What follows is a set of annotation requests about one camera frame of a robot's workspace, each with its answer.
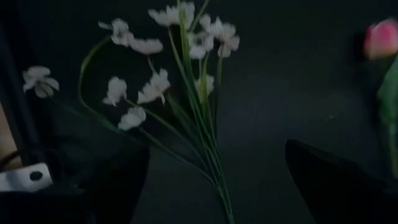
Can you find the white flower bunch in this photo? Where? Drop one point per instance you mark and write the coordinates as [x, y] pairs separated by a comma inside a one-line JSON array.
[[155, 87]]

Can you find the pink tulip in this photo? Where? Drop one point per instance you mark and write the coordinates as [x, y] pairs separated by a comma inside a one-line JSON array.
[[382, 39]]

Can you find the wooden side board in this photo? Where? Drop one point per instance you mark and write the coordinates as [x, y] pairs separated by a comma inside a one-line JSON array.
[[6, 146]]

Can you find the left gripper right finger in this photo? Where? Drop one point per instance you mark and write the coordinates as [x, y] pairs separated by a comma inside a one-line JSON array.
[[342, 199]]

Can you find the small silver frame bracket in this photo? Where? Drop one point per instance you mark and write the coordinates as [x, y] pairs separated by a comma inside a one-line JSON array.
[[15, 180]]

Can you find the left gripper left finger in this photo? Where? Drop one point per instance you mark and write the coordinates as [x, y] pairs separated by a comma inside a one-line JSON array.
[[102, 186]]

